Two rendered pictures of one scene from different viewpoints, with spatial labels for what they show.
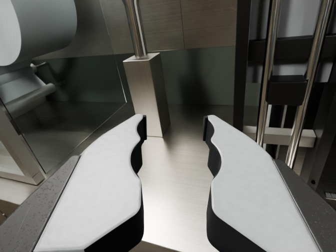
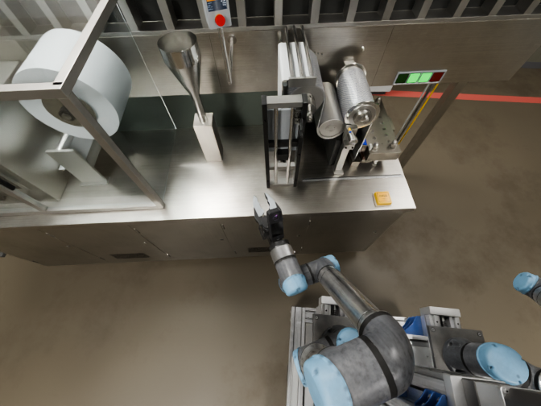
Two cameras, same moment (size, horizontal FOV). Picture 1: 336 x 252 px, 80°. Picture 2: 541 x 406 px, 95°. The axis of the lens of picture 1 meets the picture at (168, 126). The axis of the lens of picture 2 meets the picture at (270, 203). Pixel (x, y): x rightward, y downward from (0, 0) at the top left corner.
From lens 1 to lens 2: 0.81 m
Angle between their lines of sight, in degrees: 35
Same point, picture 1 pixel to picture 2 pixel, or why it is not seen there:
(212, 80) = (244, 111)
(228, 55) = (253, 97)
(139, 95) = (205, 142)
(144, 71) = (208, 130)
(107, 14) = (151, 68)
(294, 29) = (282, 137)
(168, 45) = (208, 90)
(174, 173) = (238, 184)
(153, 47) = not seen: hidden behind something
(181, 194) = (245, 194)
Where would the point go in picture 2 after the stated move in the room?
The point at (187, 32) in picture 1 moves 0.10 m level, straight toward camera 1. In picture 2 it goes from (223, 83) to (227, 96)
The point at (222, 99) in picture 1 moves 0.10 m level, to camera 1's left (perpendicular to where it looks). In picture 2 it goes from (252, 122) to (237, 127)
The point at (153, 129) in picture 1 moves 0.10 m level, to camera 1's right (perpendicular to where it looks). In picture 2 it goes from (216, 157) to (232, 151)
